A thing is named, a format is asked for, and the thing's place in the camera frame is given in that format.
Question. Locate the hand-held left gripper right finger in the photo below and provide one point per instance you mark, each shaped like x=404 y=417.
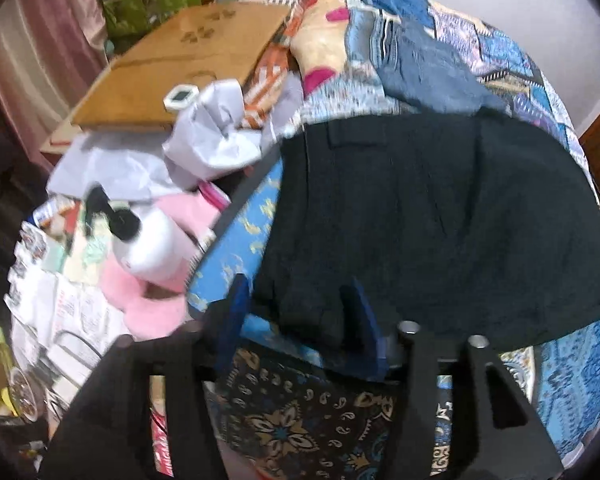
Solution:
x=364 y=320

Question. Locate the scattered white papers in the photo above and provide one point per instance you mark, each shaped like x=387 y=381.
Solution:
x=60 y=305

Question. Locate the black pants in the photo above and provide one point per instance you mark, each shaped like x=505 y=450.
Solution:
x=430 y=220

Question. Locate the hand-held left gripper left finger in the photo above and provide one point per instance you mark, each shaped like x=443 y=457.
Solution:
x=230 y=305

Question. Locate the white pump bottle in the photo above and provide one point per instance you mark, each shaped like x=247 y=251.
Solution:
x=145 y=242

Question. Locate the wooden lap board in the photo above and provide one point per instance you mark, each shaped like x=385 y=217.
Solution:
x=180 y=67

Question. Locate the pink curtain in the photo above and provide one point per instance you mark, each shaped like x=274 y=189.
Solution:
x=35 y=60

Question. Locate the patterned blue bedsheet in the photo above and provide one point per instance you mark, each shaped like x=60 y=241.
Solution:
x=555 y=110

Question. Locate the dark paisley cloth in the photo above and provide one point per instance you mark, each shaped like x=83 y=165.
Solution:
x=300 y=410

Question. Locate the small white digital clock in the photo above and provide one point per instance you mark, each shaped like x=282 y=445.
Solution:
x=180 y=96

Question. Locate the green bag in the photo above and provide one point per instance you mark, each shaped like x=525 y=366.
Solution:
x=155 y=0

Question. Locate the colourful printed pillow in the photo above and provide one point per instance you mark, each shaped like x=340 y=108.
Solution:
x=320 y=40

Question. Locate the blue jeans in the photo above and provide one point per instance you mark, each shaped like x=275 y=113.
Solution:
x=425 y=67

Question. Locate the pink cloth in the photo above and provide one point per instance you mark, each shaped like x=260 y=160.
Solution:
x=155 y=285

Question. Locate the white crumpled cloth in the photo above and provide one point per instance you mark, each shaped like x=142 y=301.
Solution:
x=215 y=132

